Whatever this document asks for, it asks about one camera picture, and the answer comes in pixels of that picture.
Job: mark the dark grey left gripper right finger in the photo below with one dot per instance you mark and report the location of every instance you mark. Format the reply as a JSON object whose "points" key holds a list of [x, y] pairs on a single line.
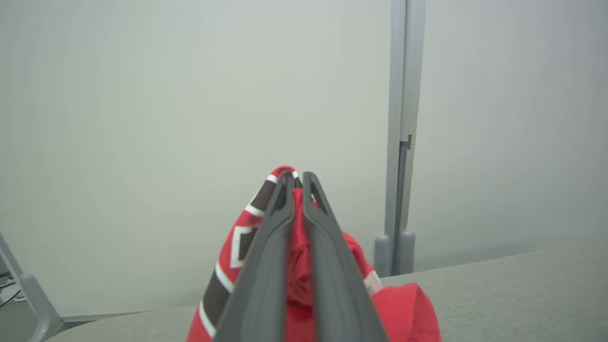
{"points": [[337, 285]]}

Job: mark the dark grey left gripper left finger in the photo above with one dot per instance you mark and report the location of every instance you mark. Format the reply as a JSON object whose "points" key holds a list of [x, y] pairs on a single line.
{"points": [[261, 285]]}

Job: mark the red Bulls basketball jersey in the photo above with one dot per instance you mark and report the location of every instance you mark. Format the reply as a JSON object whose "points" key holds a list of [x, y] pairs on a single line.
{"points": [[298, 270]]}

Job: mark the grey partition post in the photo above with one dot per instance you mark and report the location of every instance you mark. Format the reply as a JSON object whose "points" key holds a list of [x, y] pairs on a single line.
{"points": [[398, 95]]}

